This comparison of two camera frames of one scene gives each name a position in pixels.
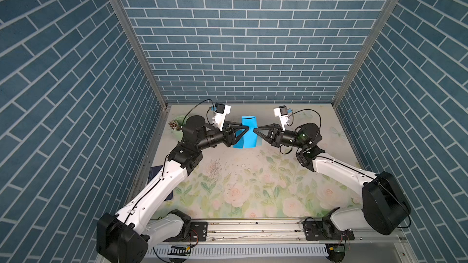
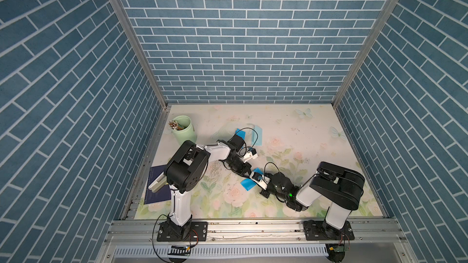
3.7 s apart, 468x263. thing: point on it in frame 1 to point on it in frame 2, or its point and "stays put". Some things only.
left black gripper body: x=212 y=138 to x=237 y=165
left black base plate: x=197 y=231 stays put
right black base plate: x=320 y=230 stays put
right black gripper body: x=289 y=139 to x=272 y=190
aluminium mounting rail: x=289 y=231 stays put
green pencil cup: x=178 y=134 stays put
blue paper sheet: x=250 y=139 to x=247 y=183
